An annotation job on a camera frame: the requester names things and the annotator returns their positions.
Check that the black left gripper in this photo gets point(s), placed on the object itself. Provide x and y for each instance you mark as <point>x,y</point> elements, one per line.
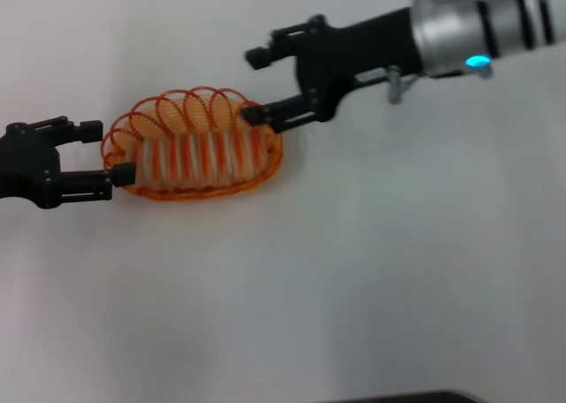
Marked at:
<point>24,164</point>

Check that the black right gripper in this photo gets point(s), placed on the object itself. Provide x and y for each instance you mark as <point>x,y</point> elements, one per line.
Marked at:
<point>354,54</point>

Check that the orange striped bread loaf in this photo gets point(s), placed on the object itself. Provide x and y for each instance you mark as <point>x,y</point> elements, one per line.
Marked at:
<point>199,162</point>

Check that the dark curved robot base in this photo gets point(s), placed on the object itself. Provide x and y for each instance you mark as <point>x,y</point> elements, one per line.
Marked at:
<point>398,397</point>

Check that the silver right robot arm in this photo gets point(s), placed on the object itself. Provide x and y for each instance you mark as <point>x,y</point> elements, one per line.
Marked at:
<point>464,27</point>

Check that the silver metal bracket knob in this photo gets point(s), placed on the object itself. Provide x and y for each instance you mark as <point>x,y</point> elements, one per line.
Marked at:
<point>393,85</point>

